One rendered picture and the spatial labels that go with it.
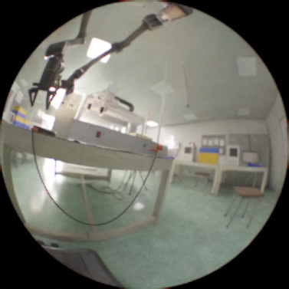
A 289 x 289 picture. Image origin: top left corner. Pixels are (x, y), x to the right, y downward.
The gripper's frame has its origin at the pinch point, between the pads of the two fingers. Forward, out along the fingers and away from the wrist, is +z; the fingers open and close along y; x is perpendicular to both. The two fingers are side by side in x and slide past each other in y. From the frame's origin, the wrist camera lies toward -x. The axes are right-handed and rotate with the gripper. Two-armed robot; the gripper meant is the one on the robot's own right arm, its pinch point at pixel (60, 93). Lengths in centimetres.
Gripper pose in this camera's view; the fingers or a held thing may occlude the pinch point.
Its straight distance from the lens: 65.1
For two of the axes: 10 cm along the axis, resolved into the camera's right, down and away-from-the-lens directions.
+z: 0.0, 9.5, -3.2
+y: -7.9, -2.0, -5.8
